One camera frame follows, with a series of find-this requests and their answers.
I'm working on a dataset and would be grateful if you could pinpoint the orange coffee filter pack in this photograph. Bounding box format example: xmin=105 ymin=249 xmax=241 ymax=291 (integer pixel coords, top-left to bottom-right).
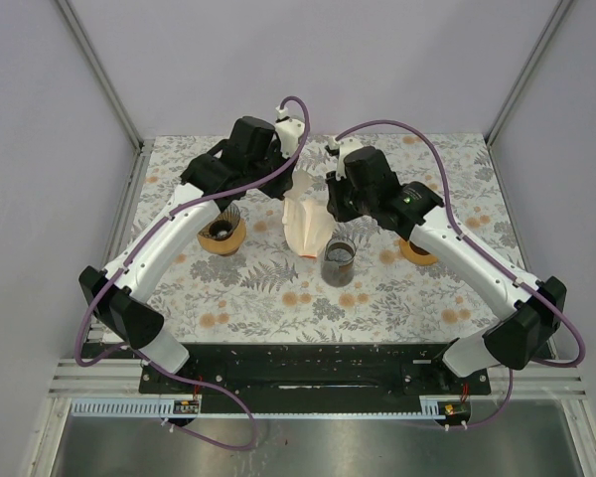
xmin=282 ymin=170 xmax=336 ymax=258

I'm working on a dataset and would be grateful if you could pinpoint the grey glass carafe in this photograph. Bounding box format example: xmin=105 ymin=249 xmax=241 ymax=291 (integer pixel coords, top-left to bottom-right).
xmin=321 ymin=238 xmax=356 ymax=287

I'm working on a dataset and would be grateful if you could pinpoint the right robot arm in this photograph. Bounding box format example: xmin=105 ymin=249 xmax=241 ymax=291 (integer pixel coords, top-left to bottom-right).
xmin=326 ymin=146 xmax=566 ymax=394

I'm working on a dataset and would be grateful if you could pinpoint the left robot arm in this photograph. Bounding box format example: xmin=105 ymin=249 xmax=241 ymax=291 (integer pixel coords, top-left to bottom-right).
xmin=78 ymin=116 xmax=308 ymax=393

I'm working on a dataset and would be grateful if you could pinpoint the floral tablecloth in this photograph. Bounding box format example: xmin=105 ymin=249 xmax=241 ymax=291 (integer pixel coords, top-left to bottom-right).
xmin=149 ymin=133 xmax=522 ymax=343

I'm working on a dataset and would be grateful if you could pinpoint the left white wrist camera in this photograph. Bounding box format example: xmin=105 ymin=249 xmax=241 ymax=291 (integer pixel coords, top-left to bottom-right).
xmin=274 ymin=105 xmax=305 ymax=159

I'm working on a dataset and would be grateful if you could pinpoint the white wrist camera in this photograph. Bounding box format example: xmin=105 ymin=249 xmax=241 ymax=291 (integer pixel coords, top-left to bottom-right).
xmin=274 ymin=105 xmax=305 ymax=159
xmin=327 ymin=136 xmax=364 ymax=181

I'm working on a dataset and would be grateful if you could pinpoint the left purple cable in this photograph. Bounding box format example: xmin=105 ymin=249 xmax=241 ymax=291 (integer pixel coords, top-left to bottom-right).
xmin=74 ymin=95 xmax=312 ymax=452

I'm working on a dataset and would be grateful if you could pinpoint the purple cable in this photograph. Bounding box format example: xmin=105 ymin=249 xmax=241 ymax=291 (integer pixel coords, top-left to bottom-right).
xmin=332 ymin=118 xmax=586 ymax=432
xmin=74 ymin=95 xmax=312 ymax=452

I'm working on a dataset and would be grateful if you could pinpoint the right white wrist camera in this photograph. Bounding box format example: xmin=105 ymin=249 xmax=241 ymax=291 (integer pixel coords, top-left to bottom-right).
xmin=327 ymin=136 xmax=364 ymax=181

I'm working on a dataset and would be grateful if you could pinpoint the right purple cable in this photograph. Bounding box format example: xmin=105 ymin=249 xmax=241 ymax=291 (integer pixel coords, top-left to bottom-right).
xmin=332 ymin=118 xmax=586 ymax=432

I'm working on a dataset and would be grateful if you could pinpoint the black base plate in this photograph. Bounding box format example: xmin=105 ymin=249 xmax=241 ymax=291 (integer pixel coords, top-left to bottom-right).
xmin=139 ymin=343 xmax=491 ymax=410

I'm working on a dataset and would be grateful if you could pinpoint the left aluminium frame post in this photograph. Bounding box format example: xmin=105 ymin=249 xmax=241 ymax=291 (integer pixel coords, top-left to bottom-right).
xmin=53 ymin=0 xmax=144 ymax=152

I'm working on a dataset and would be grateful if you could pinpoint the aluminium frame post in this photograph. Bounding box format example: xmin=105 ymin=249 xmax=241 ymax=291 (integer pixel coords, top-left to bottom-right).
xmin=53 ymin=0 xmax=144 ymax=152
xmin=484 ymin=0 xmax=576 ymax=148

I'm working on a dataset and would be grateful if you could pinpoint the right aluminium frame post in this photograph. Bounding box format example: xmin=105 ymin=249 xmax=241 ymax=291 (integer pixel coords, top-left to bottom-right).
xmin=484 ymin=0 xmax=576 ymax=148

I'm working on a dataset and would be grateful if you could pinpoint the aluminium front rail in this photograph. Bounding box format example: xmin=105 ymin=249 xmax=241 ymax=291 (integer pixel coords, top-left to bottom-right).
xmin=49 ymin=359 xmax=588 ymax=400

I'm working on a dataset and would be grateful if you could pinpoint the white slotted cable duct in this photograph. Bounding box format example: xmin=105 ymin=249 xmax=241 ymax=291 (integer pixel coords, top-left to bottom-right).
xmin=71 ymin=397 xmax=446 ymax=421

